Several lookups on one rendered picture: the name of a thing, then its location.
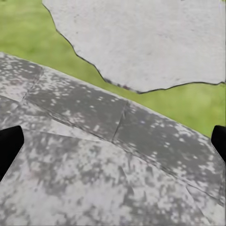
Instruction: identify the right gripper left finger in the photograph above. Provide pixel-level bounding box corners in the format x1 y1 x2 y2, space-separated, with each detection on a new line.
0 125 24 181

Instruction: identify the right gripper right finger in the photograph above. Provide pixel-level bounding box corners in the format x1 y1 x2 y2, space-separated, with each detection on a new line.
211 125 226 163

